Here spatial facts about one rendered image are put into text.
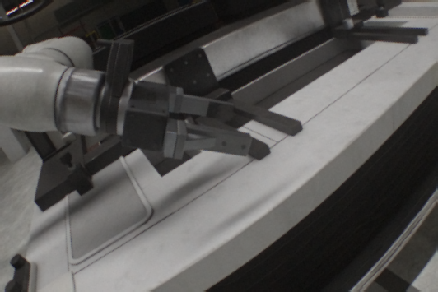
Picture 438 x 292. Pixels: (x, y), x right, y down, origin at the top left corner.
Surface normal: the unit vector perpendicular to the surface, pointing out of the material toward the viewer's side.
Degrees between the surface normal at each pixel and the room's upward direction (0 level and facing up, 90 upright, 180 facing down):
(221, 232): 0
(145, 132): 90
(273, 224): 90
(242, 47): 90
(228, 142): 90
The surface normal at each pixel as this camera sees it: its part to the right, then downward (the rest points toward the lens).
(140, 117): 0.12, 0.45
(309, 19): 0.44, 0.29
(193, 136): 0.23, -0.88
